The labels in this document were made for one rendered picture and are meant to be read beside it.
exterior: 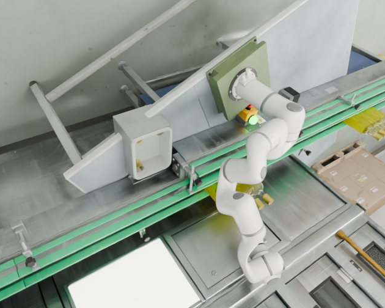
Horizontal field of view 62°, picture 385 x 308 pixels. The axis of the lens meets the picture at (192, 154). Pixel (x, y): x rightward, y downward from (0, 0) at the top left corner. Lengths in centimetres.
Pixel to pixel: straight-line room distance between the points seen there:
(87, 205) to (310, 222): 104
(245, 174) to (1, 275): 88
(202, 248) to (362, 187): 419
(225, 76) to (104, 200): 69
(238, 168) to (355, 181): 445
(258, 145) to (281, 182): 78
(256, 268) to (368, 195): 425
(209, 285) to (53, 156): 106
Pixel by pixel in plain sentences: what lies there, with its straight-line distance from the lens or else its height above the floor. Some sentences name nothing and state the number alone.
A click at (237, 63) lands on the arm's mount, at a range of 132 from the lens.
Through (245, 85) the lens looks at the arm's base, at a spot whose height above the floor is 87.
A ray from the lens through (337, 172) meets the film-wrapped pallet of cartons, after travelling 543.
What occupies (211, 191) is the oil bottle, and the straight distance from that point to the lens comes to 145.
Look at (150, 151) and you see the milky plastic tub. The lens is 138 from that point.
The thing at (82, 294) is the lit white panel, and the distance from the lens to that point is 138.
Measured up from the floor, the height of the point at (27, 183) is 38.
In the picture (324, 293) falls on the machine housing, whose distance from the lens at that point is 155.
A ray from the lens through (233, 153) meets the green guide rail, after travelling 146.
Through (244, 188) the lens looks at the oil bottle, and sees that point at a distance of 147.
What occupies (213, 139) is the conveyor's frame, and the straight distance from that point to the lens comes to 148.
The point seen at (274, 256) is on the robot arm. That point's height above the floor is 139.
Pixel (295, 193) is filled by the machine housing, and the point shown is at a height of 112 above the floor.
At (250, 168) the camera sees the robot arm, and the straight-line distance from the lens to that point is 102.
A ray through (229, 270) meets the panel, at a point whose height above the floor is 127.
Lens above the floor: 164
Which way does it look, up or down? 34 degrees down
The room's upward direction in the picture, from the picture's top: 137 degrees clockwise
